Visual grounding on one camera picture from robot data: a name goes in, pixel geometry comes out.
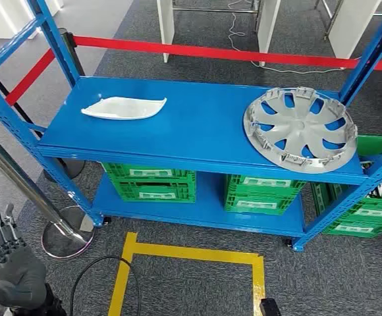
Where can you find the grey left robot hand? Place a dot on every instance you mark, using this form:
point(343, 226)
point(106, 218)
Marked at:
point(23, 270)

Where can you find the white curved plastic part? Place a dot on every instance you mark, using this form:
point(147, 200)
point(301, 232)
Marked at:
point(121, 109)

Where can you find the blue metal shelf rack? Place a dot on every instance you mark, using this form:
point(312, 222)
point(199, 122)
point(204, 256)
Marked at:
point(194, 126)

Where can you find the thin black pole stand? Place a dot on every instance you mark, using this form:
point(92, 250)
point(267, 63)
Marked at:
point(75, 168)

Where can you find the green plastic crate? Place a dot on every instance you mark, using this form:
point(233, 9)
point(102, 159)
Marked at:
point(124, 192)
point(233, 192)
point(375, 146)

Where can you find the white low platform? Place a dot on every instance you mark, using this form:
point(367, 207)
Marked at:
point(0, 17)

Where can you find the white table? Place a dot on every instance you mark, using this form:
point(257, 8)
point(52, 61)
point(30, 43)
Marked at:
point(352, 26)
point(166, 26)

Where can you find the silver wheel hubcap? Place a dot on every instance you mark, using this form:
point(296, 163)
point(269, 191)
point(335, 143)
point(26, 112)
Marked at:
point(301, 131)

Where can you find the chrome stanchion post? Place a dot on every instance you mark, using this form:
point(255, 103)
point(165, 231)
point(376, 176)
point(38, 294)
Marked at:
point(20, 179)

